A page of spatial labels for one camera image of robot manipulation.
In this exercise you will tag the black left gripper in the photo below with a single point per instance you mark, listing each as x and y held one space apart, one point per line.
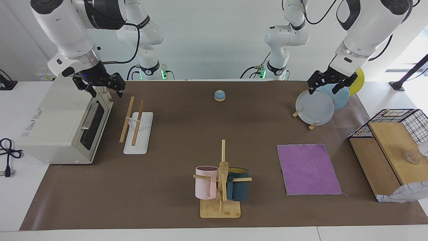
329 76

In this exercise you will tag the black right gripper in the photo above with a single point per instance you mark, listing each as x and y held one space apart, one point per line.
97 77

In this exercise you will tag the purple towel with grey back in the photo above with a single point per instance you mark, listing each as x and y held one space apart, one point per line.
307 169

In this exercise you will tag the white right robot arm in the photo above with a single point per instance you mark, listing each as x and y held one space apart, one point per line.
63 26

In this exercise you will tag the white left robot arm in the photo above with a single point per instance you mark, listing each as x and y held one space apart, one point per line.
367 30

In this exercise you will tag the wooden plate rack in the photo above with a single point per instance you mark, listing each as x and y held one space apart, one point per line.
312 127

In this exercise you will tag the white towel rack wooden bars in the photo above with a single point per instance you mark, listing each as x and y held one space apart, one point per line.
140 134

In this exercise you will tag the light blue plate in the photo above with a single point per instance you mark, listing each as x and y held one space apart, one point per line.
340 98

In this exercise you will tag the grey plate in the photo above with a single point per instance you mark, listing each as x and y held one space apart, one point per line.
314 108

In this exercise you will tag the yellow plate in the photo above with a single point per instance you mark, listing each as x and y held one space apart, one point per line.
357 82

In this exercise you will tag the beige toaster oven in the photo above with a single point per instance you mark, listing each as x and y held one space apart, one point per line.
57 124

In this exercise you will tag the brown table mat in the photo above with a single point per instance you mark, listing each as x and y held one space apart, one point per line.
180 134

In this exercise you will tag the wooden shelf box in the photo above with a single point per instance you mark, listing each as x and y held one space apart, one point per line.
391 147

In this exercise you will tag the blue service bell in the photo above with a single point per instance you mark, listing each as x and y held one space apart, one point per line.
219 96

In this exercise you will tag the clear glass lid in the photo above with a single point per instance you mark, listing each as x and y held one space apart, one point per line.
412 157

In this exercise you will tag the dark teal mug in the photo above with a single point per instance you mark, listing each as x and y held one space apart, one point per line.
239 187

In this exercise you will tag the pink mug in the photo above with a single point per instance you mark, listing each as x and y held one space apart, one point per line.
204 185

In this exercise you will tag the wooden mug tree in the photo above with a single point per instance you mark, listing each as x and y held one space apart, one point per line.
221 209

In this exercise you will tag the white wall socket box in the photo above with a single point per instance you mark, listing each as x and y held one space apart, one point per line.
45 76

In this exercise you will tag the black clamp mount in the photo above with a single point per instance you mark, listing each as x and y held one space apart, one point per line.
6 83

